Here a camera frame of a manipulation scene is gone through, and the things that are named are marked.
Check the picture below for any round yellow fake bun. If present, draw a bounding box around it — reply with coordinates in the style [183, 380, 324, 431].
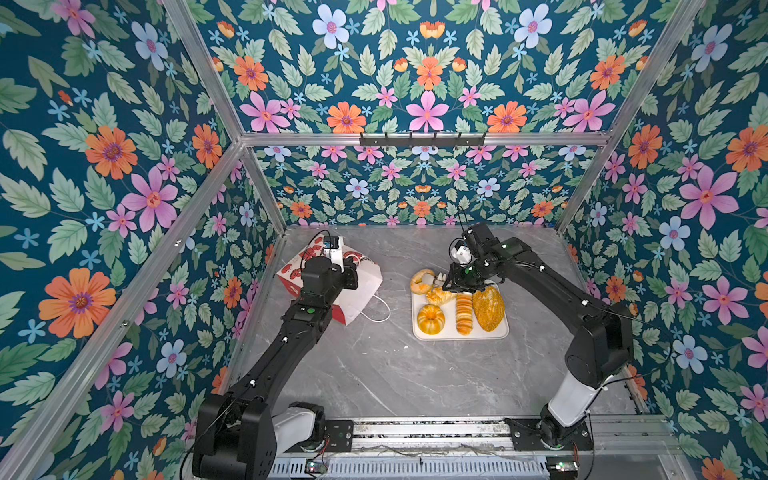
[472, 286, 506, 332]

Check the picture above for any small yellow fake pastry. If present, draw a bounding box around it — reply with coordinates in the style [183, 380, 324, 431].
[425, 287, 456, 306]

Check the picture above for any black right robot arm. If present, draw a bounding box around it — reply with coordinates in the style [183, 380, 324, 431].
[443, 223, 634, 450]

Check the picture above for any aluminium front rail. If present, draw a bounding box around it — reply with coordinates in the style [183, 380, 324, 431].
[185, 415, 682, 457]

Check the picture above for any ridged spiral fake bread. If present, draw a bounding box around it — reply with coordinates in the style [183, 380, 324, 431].
[455, 293, 474, 336]

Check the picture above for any tan fake bagel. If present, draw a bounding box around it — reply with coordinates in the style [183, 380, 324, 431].
[410, 268, 436, 295]

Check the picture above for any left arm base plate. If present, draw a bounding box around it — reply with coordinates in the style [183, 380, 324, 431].
[287, 419, 355, 454]

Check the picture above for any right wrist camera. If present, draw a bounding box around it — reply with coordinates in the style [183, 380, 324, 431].
[449, 238, 474, 266]

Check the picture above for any red white paper bag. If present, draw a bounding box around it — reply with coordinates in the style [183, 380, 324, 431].
[277, 230, 383, 326]

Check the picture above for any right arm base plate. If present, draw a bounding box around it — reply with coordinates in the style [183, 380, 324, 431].
[503, 417, 594, 451]

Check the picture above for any white rectangular tray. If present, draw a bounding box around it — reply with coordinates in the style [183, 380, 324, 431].
[410, 270, 509, 341]

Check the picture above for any black wall hook rail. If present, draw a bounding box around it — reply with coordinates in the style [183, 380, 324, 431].
[358, 132, 486, 148]

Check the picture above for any white slotted cable duct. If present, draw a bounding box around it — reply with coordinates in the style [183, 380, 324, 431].
[268, 456, 550, 479]

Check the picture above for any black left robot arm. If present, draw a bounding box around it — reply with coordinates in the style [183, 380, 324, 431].
[184, 257, 359, 479]

